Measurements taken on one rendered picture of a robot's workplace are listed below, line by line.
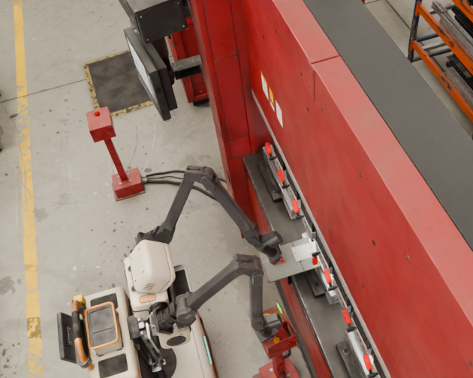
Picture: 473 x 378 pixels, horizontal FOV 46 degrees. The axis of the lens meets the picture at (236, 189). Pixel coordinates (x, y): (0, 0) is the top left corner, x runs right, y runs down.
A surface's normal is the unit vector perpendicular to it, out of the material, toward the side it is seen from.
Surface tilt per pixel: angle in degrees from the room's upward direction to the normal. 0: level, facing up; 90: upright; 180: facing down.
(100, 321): 0
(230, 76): 90
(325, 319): 0
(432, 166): 0
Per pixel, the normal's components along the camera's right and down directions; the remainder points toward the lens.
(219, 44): 0.29, 0.73
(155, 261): 0.56, -0.64
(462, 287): -0.11, -0.61
